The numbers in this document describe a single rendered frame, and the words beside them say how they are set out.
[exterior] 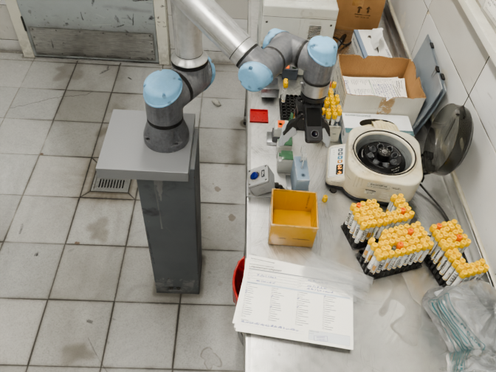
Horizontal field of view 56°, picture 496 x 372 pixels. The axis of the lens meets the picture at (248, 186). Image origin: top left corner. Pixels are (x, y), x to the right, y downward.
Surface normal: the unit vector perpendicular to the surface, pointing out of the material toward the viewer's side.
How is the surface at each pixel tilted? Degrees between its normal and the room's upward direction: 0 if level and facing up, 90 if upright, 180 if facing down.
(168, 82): 7
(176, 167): 1
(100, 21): 90
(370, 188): 90
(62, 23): 90
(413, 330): 0
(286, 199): 90
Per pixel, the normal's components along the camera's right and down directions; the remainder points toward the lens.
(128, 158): 0.07, -0.66
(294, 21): 0.00, 0.76
